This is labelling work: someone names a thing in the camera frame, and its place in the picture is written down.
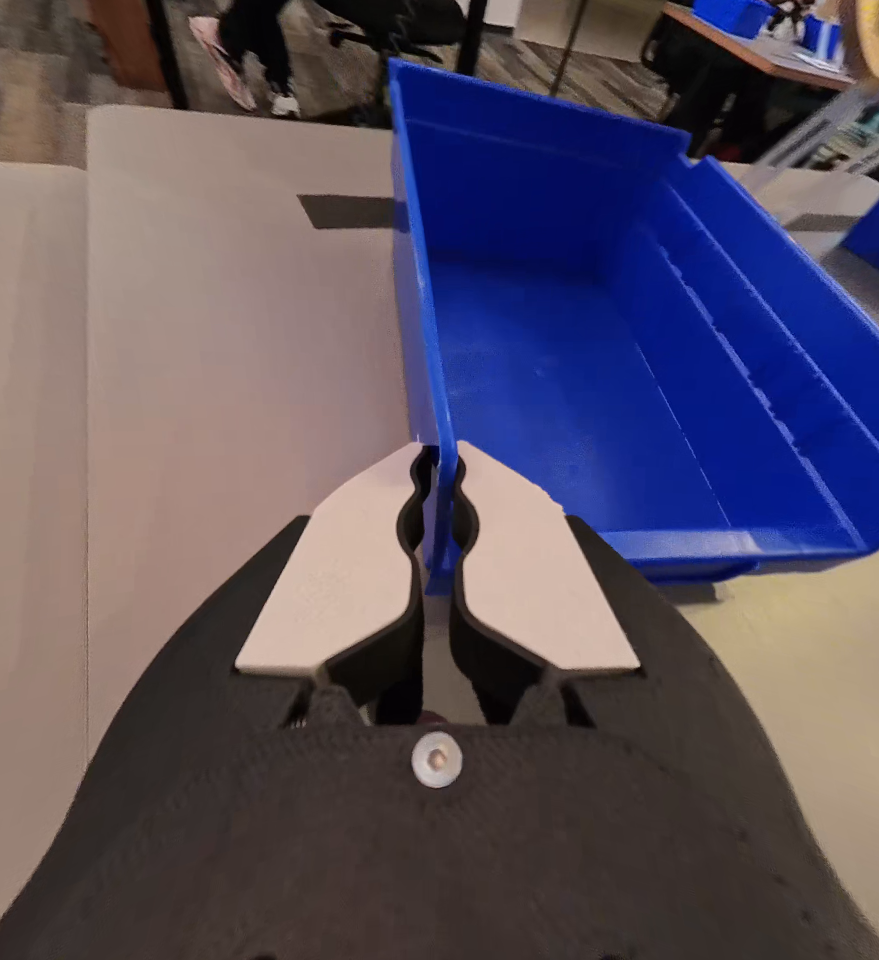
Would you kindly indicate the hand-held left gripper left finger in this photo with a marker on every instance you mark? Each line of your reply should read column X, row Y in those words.
column 335, row 585

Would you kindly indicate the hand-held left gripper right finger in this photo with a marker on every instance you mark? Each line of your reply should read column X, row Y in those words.
column 537, row 585

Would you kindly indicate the black tape rectangle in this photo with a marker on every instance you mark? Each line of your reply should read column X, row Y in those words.
column 815, row 222
column 350, row 212

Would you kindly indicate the black table leg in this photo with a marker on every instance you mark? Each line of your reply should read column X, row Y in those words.
column 170, row 53
column 471, row 38

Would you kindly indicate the black office chair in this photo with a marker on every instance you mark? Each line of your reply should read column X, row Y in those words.
column 395, row 23

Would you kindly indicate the wooden top desk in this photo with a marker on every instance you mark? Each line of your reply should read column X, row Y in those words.
column 770, row 60

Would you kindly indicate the brown wooden cabinet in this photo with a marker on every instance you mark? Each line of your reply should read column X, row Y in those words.
column 125, row 38

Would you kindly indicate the small blue plastic bin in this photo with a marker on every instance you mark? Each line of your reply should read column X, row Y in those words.
column 732, row 15

